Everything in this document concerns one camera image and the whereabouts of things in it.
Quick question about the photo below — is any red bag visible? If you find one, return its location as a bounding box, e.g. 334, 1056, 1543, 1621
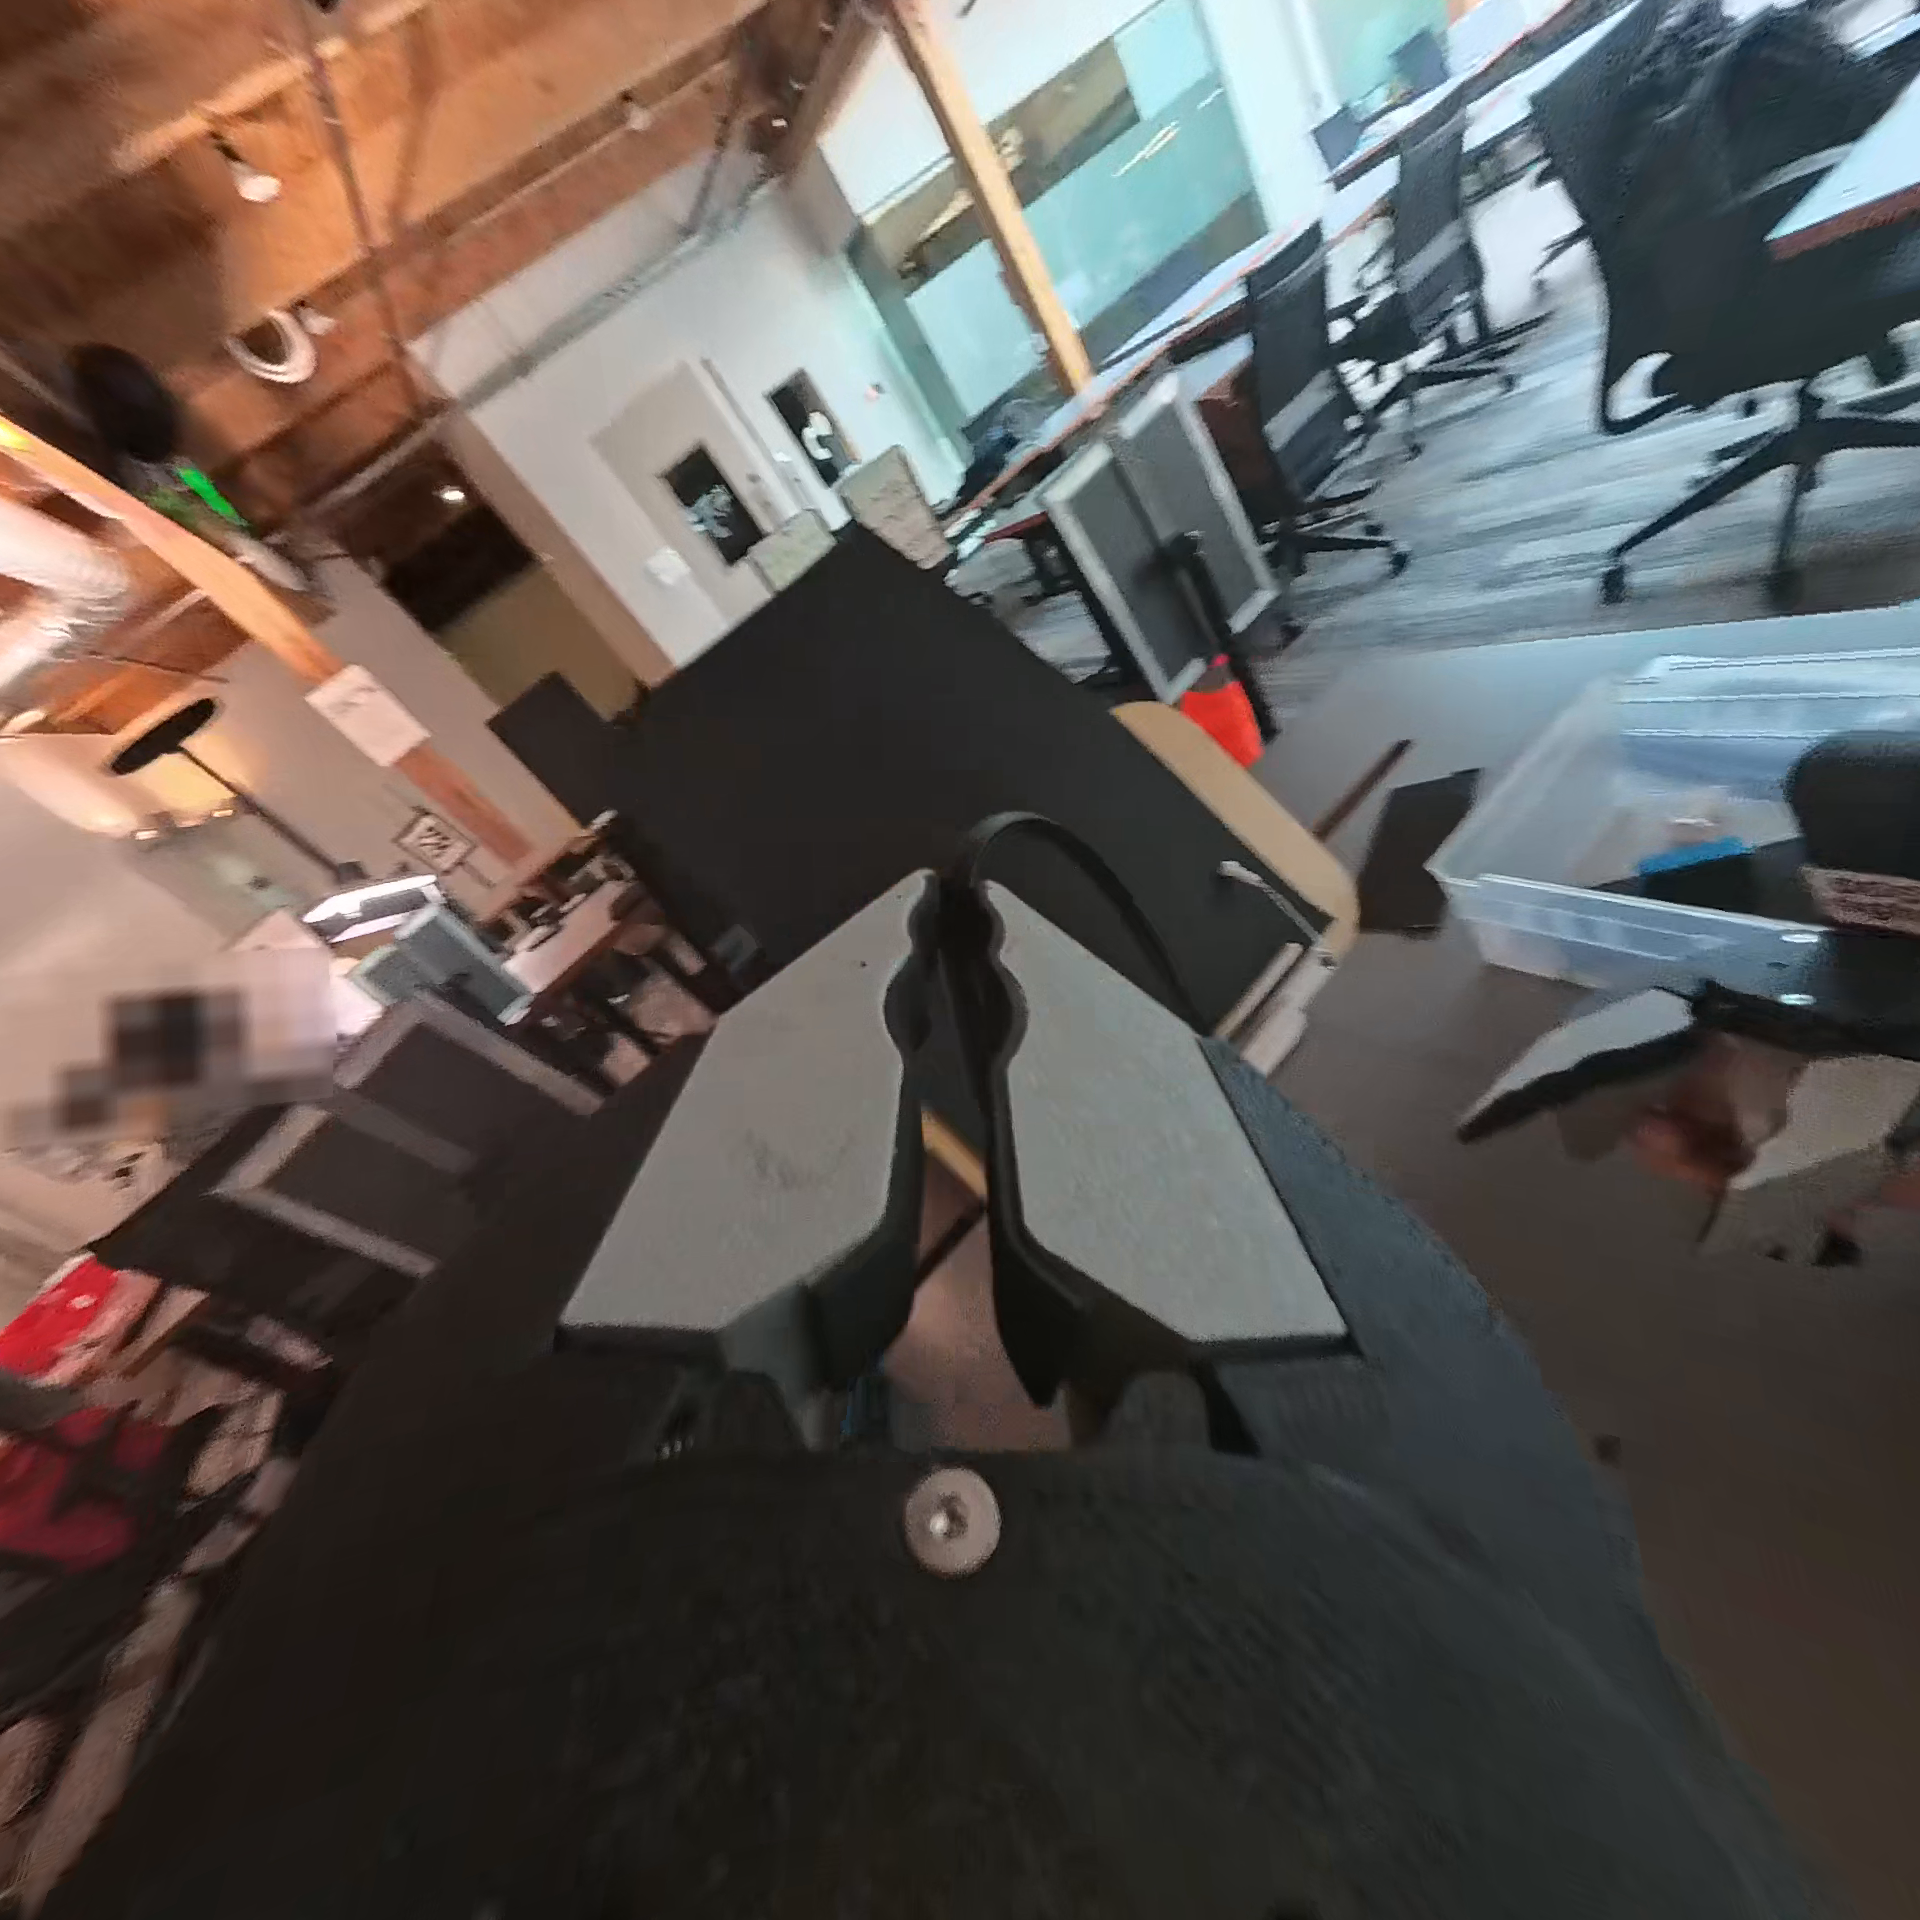
0, 1259, 182, 1578

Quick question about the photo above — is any white paper wall sign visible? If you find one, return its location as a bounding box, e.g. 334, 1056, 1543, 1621
308, 667, 428, 763

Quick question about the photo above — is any clear plastic organizer box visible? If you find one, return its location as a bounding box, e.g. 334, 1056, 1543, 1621
1429, 656, 1920, 994

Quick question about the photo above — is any long black cable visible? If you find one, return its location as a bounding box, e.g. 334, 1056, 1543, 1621
928, 808, 1204, 1145

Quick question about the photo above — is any long office desk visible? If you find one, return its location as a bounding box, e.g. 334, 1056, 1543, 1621
950, 155, 1414, 559

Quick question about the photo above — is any black jacket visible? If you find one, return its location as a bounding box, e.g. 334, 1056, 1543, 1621
1532, 0, 1920, 438

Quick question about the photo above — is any black floor lamp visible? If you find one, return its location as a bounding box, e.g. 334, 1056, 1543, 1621
109, 696, 372, 887

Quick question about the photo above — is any white pin with wire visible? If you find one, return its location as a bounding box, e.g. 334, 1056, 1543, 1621
1222, 859, 1327, 944

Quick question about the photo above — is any black board with wooden frame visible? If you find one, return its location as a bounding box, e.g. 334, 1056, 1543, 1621
598, 526, 1362, 1082

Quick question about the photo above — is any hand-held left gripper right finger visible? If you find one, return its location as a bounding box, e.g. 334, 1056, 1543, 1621
969, 883, 1349, 1413

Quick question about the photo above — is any orange traffic cone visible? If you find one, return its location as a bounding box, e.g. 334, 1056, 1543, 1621
1180, 656, 1268, 769

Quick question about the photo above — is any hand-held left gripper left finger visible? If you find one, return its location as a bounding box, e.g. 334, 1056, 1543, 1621
556, 870, 945, 1403

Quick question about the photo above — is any long table with brown edge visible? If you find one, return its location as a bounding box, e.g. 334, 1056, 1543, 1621
1767, 119, 1920, 271

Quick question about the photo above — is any grey equipment box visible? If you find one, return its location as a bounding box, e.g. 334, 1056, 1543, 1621
354, 907, 528, 1023

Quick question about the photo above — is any person's right hand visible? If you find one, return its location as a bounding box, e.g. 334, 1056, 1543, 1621
1630, 1072, 1761, 1185

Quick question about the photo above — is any glossy flat tile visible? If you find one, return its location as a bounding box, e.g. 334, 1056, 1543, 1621
1352, 769, 1479, 938

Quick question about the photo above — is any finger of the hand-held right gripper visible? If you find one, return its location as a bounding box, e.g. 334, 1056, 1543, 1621
1741, 1047, 1920, 1191
1452, 986, 1706, 1145

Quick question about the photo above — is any silver ceiling pipe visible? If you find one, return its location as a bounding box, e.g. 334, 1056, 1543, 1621
0, 495, 143, 677

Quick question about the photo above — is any white coiled cable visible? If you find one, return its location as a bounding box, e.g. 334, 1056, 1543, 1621
223, 301, 341, 383

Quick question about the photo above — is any row of black office chairs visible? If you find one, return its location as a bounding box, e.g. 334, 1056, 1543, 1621
1245, 107, 1920, 602

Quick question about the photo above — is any grey computer monitor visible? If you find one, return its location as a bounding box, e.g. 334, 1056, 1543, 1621
93, 995, 602, 1326

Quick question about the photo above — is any black dome ceiling fixture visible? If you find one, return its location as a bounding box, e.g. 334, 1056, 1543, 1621
69, 342, 191, 470

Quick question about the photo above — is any black tripod head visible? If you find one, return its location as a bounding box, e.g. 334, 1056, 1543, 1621
1149, 533, 1222, 662

